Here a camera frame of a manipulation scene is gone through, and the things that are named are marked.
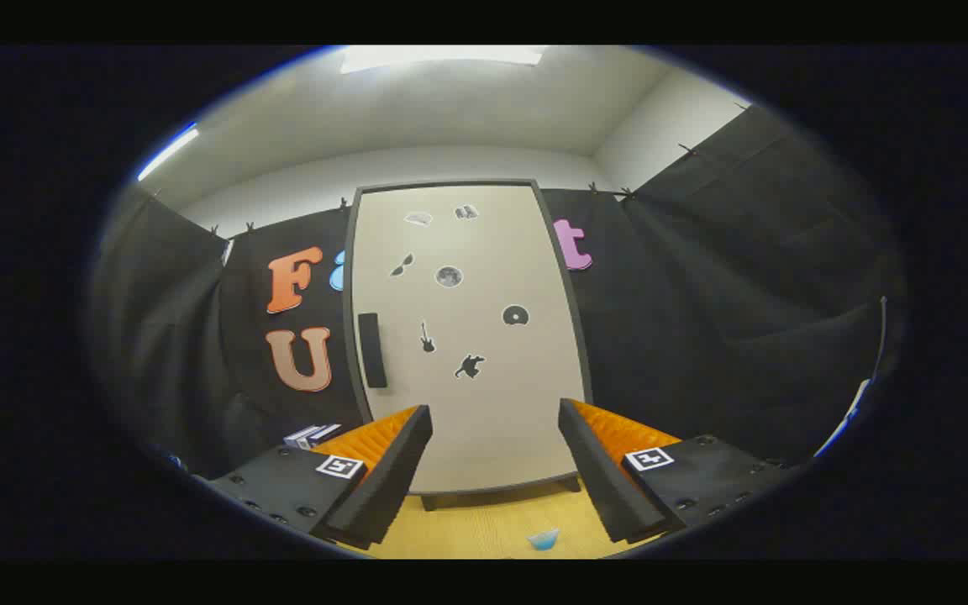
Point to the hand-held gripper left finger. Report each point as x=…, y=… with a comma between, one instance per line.
x=387, y=479

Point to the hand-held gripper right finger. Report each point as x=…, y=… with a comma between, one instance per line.
x=597, y=479

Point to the white and blue tube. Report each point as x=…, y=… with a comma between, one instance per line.
x=544, y=540

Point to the white cabinet door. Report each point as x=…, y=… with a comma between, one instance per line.
x=484, y=403

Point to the dark grey cabinet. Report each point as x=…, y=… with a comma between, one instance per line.
x=429, y=503

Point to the dark covered book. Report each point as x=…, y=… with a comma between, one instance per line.
x=324, y=433

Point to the white and blue book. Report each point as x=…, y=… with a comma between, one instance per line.
x=299, y=437

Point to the black backdrop cloth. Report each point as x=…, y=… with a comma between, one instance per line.
x=702, y=319

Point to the ceiling light strip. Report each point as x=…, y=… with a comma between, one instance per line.
x=166, y=154

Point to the ceiling light panel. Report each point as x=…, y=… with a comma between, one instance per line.
x=442, y=57

